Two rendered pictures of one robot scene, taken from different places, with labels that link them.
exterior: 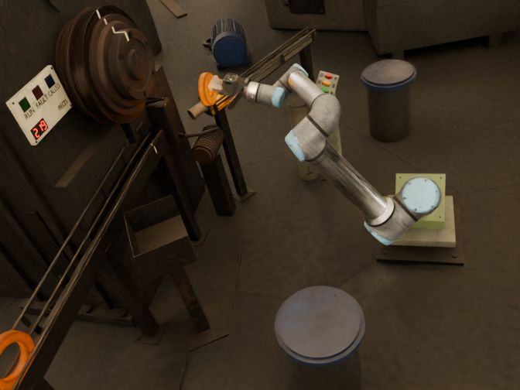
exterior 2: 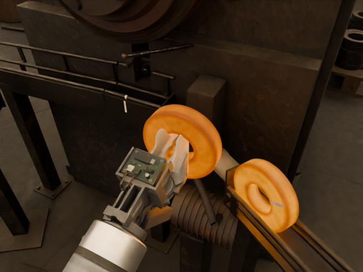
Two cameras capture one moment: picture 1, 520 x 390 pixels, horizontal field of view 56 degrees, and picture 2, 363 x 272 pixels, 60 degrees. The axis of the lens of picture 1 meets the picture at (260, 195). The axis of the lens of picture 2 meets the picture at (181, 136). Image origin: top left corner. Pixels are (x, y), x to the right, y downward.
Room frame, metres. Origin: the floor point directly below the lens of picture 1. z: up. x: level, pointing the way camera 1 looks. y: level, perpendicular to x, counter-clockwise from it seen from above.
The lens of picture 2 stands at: (2.17, -0.33, 1.23)
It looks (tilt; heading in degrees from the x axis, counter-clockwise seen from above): 41 degrees down; 93
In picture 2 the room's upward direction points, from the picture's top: straight up
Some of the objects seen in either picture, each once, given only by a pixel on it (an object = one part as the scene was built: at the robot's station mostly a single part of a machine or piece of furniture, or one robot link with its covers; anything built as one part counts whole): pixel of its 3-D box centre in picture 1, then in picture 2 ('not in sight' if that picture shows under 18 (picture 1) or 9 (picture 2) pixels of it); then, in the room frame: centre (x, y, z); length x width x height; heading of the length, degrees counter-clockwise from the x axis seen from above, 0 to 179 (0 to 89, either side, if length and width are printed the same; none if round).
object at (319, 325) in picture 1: (324, 352); not in sight; (1.01, -0.09, 0.22); 0.32 x 0.32 x 0.43
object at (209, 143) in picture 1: (217, 172); (207, 253); (2.22, 0.20, 0.27); 0.22 x 0.13 x 0.53; 156
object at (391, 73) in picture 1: (388, 102); not in sight; (2.56, -0.92, 0.22); 0.32 x 0.32 x 0.43
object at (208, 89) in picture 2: (165, 121); (205, 120); (2.20, 0.37, 0.68); 0.11 x 0.08 x 0.24; 66
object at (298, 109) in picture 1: (303, 140); not in sight; (2.33, -0.33, 0.26); 0.12 x 0.12 x 0.52
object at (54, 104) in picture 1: (42, 104); not in sight; (1.71, 0.69, 1.15); 0.26 x 0.02 x 0.18; 156
